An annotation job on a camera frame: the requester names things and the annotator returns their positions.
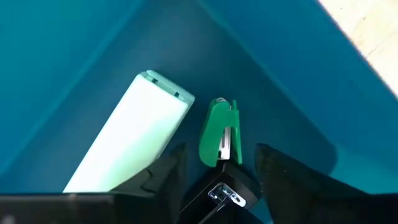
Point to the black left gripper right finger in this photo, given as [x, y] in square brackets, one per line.
[295, 186]

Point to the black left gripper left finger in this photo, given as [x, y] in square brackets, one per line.
[152, 193]

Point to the white rectangular box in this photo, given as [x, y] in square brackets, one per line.
[130, 133]

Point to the green mini stapler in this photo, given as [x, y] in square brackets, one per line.
[214, 130]

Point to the black stapler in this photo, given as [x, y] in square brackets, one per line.
[214, 183]

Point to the teal plastic bin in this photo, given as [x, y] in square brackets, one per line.
[93, 46]

